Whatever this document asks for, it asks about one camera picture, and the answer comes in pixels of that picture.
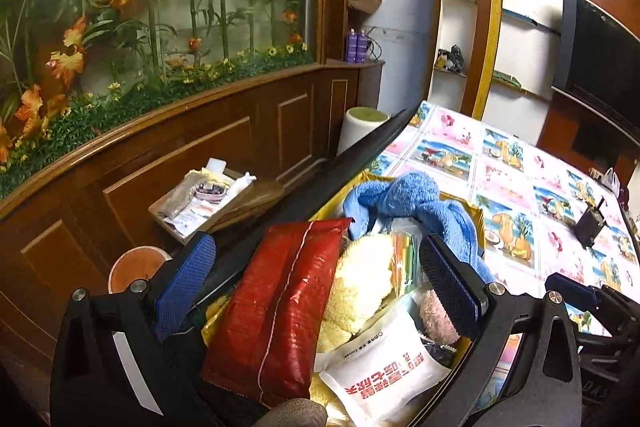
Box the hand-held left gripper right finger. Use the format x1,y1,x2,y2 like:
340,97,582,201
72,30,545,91
415,234,583,427

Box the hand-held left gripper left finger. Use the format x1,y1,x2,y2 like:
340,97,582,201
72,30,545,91
50,231,221,427

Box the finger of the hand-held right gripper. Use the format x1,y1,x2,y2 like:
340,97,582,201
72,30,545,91
545,272,602,314

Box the gold box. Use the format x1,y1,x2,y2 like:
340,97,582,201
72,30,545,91
200,177,488,427

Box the yellow terry towel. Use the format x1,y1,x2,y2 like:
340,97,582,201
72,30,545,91
315,234,396,355

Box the red foil packet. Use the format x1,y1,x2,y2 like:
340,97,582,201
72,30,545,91
201,217,353,408

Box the blue terry towel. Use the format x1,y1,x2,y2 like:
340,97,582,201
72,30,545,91
342,172,496,285

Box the white sachet with red print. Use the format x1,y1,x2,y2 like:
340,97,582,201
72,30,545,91
317,307,453,427

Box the pink fluffy cloth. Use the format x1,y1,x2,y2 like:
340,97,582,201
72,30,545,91
417,289,463,345

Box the colourful striped packet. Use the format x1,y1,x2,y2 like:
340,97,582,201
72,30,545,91
387,229,426,298

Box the orange bucket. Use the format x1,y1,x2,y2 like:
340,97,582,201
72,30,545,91
107,246,173,295

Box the black electric motor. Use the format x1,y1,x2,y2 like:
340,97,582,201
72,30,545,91
572,196,611,250

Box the grey plastic packet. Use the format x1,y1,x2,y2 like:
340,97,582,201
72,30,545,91
160,179,201,220

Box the small bowl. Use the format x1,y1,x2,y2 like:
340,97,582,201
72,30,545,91
195,184,228,202

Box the cardboard tray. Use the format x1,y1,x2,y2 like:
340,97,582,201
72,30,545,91
147,157,286,245

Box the white plastic bag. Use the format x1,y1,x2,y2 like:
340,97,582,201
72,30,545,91
597,167,622,195

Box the printed tablecloth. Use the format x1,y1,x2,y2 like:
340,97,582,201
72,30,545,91
370,101,640,413

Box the white cylindrical bin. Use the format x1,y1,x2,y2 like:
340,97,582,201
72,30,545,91
336,107,391,158

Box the black yellow gadget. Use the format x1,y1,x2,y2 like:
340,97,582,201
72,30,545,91
434,44,466,72

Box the black television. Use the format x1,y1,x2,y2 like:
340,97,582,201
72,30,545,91
551,0,640,125

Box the wooden framed shelf unit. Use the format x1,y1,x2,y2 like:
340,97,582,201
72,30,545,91
429,0,566,122

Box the artificial flower display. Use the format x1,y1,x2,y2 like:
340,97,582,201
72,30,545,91
0,0,326,200

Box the brown cardboard piece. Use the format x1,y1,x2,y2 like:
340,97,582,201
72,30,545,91
347,0,385,25

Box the tangled cables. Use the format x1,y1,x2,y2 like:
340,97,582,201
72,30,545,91
367,27,384,60

